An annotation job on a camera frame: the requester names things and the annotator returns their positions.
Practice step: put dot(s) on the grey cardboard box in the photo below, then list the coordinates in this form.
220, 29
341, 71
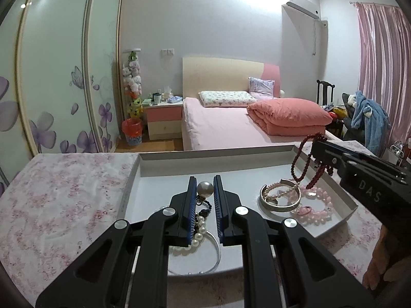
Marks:
244, 173

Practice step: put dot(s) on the yellow green plush toy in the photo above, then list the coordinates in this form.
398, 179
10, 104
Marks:
135, 109

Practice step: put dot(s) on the blue folded cloth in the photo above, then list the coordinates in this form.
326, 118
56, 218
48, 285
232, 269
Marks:
175, 99

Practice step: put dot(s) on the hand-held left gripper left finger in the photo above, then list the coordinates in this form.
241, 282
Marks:
192, 211

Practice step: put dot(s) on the red trash bin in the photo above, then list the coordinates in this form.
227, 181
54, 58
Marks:
132, 131

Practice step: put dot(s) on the salmon folded quilt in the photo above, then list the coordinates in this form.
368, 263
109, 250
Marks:
289, 115

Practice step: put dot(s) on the plush toy tower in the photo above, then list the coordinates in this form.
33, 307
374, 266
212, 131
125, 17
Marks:
132, 77

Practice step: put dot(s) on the pink curtain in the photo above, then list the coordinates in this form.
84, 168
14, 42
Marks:
382, 70

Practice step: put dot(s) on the black wooden chair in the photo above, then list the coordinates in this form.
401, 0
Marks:
325, 91

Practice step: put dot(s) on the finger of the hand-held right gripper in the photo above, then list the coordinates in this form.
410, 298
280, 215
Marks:
329, 157
366, 156

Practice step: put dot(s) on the pile of colourful clothes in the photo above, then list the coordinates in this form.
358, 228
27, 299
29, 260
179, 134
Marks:
337, 112

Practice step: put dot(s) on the blue garment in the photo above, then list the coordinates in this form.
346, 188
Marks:
372, 118

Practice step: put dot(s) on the floral sliding door wardrobe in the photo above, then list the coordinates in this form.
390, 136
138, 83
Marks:
57, 70

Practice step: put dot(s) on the cream and pink headboard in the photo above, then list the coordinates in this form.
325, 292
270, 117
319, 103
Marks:
218, 73

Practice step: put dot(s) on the person's right hand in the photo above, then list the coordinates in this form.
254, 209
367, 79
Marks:
380, 256

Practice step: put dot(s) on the pink and cream nightstand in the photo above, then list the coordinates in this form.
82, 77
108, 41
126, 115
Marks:
163, 122

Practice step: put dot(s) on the bed with pink sheet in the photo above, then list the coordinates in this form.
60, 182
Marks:
218, 125

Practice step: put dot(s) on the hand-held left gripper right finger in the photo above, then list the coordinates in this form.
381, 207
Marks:
217, 211

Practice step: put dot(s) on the wall socket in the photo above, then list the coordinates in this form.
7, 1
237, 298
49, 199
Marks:
167, 51

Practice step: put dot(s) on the white air conditioner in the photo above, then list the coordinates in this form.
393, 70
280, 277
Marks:
301, 4

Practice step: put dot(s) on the lilac small pillow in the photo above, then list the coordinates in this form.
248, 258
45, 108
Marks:
261, 87

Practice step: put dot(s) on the floral pillow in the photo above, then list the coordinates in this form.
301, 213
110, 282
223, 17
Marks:
224, 98

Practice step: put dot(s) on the metal cuff bangle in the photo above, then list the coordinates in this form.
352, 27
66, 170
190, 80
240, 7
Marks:
279, 208

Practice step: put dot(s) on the silver hoop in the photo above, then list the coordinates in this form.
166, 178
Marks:
218, 247

